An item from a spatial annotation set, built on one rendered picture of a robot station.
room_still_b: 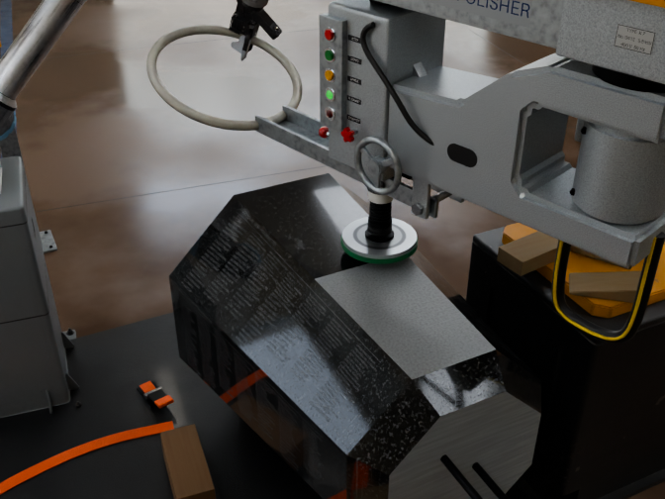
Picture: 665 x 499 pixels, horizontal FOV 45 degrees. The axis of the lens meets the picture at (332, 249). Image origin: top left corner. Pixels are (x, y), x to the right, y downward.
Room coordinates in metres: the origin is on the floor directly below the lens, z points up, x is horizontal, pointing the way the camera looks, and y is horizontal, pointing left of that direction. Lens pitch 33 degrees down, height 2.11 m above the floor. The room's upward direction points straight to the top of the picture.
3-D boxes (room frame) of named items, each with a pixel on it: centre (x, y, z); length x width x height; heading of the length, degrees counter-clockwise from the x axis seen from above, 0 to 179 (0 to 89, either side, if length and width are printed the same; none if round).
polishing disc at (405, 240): (1.95, -0.13, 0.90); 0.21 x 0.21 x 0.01
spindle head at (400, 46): (1.89, -0.19, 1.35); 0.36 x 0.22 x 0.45; 45
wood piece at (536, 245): (2.02, -0.60, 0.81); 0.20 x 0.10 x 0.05; 124
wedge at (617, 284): (1.86, -0.77, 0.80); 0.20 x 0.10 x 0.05; 76
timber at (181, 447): (1.82, 0.47, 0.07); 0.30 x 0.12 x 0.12; 20
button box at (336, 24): (1.92, 0.00, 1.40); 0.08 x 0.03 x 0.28; 45
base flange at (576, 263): (2.08, -0.85, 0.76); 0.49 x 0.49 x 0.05; 26
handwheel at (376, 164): (1.78, -0.13, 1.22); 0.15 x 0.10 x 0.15; 45
